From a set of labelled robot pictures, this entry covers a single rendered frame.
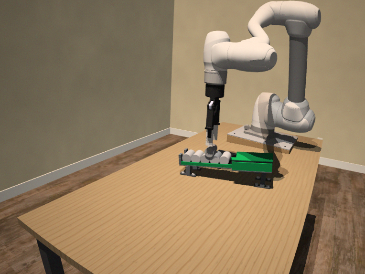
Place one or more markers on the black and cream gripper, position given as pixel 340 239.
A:
pixel 213 111

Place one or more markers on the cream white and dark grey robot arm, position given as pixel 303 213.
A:
pixel 256 55

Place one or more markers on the silver metal cylinder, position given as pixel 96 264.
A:
pixel 210 150

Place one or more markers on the beige cylinder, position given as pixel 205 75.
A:
pixel 196 156
pixel 225 158
pixel 187 156
pixel 204 159
pixel 215 158

